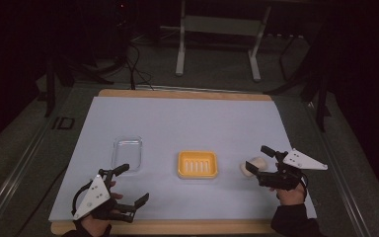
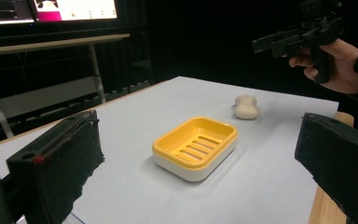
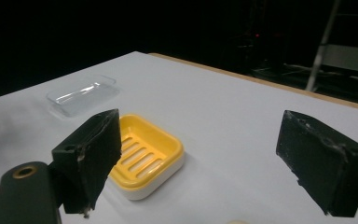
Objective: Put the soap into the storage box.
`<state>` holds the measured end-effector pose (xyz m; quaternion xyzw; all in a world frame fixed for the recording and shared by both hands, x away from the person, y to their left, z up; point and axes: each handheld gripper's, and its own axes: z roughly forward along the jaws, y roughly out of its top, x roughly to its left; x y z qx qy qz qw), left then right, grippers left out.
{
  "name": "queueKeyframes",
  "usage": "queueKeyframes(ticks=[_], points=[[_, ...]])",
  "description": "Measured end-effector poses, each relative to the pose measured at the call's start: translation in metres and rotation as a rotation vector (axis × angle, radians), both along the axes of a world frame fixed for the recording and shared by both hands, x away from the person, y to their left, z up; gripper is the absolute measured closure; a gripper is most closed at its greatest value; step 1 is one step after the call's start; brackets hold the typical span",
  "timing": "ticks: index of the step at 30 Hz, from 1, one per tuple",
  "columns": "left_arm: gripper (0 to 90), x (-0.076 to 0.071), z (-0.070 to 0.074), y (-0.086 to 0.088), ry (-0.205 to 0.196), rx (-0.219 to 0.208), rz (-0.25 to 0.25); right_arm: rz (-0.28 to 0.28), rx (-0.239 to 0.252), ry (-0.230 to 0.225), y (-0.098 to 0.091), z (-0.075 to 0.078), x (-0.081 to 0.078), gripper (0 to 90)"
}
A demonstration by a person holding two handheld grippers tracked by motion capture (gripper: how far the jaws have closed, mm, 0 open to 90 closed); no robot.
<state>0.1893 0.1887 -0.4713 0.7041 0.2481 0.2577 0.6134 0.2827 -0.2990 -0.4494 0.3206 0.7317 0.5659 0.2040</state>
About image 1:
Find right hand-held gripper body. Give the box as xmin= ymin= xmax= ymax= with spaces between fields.
xmin=256 ymin=147 xmax=329 ymax=192

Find light blue table mat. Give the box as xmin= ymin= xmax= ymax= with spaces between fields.
xmin=47 ymin=95 xmax=318 ymax=222

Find clear plastic container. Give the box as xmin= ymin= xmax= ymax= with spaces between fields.
xmin=111 ymin=135 xmax=144 ymax=173

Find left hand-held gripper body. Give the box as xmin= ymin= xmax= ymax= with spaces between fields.
xmin=71 ymin=168 xmax=136 ymax=224

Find black floor cables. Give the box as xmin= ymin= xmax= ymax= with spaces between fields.
xmin=123 ymin=41 xmax=155 ymax=91

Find yellow soap dish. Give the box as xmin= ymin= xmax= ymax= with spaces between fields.
xmin=177 ymin=149 xmax=219 ymax=180

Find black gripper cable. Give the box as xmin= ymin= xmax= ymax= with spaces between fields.
xmin=70 ymin=180 xmax=95 ymax=215

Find black tripod stand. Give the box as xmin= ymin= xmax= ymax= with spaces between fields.
xmin=264 ymin=31 xmax=333 ymax=133
xmin=37 ymin=53 xmax=115 ymax=119

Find cream soap bar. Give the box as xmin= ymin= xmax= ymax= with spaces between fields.
xmin=240 ymin=156 xmax=269 ymax=179

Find white metal stand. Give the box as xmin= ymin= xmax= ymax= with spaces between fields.
xmin=175 ymin=0 xmax=273 ymax=83

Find person's left hand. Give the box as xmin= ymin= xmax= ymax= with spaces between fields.
xmin=79 ymin=181 xmax=124 ymax=237

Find person's right hand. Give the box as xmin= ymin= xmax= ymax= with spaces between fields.
xmin=268 ymin=182 xmax=308 ymax=207

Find wooden table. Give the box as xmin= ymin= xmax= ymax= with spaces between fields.
xmin=49 ymin=88 xmax=278 ymax=237

